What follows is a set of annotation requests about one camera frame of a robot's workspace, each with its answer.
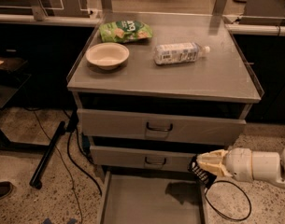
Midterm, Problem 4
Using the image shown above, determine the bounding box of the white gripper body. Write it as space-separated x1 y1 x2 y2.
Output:
225 148 253 182

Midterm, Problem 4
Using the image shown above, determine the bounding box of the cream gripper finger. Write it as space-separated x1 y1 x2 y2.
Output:
198 161 232 176
197 149 228 163

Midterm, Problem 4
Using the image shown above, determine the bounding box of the black rxbar chocolate wrapper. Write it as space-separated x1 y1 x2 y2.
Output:
188 156 217 189

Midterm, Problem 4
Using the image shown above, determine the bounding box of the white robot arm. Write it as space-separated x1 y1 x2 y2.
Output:
196 147 285 189

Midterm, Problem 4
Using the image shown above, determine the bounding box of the grey metal drawer cabinet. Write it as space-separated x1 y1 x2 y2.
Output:
66 11 265 224

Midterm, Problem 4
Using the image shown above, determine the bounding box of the grey bottom drawer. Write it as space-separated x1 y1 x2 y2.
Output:
97 169 208 224

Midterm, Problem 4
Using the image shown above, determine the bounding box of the grey drawer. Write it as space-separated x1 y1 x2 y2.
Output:
97 169 208 224
89 145 226 175
78 109 246 146

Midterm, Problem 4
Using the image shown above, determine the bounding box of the grey middle drawer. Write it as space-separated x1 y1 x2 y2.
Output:
89 145 226 175

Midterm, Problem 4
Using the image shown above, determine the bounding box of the grey top drawer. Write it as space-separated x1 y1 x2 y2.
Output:
78 109 246 146

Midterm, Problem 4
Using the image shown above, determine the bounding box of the clear plastic water bottle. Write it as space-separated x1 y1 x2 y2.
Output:
153 42 210 65

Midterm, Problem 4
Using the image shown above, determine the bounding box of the white paper bowl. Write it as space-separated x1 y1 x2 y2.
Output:
85 43 130 70

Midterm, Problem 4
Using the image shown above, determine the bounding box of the green snack bag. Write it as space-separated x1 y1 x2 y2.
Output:
99 21 153 43

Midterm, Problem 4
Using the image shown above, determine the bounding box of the dark shoe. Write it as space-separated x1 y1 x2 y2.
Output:
0 181 13 199

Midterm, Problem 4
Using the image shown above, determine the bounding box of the dark side table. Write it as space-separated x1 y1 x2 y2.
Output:
0 49 30 108

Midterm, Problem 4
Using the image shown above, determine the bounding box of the black cable loop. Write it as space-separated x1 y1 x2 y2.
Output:
204 179 252 222

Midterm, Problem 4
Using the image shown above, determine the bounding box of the black floor cable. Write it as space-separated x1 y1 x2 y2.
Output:
23 107 103 224

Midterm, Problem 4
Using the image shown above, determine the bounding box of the black table leg frame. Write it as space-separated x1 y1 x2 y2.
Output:
0 119 66 190

